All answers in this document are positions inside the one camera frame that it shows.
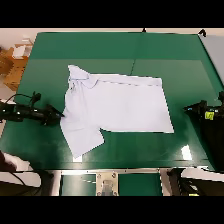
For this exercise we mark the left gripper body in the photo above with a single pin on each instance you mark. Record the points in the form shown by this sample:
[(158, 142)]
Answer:
[(49, 115)]

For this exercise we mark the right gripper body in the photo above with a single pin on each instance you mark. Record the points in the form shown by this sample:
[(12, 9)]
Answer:
[(196, 108)]

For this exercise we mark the white polo shirt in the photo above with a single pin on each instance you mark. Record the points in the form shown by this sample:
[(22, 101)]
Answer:
[(116, 103)]

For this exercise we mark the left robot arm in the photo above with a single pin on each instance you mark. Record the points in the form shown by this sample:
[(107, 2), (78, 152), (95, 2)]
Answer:
[(20, 115)]

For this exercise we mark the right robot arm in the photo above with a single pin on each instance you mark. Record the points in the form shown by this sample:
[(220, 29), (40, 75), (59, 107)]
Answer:
[(213, 133)]

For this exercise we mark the brown cardboard box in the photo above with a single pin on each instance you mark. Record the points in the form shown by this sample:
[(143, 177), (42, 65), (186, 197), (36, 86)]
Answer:
[(15, 71)]

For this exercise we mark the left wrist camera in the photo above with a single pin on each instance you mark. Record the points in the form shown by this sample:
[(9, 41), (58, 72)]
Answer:
[(36, 97)]

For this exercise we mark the silver frame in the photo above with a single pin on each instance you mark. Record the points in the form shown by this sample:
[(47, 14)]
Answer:
[(106, 182)]

